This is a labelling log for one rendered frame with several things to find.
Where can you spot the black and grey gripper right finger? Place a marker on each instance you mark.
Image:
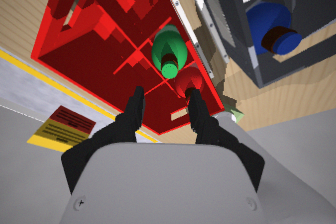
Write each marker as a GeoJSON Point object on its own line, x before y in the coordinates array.
{"type": "Point", "coordinates": [207, 128]}

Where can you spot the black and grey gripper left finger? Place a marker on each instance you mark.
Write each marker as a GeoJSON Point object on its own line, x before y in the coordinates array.
{"type": "Point", "coordinates": [122, 129]}

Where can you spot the green bottle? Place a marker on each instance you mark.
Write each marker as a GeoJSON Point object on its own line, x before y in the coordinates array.
{"type": "Point", "coordinates": [169, 51]}

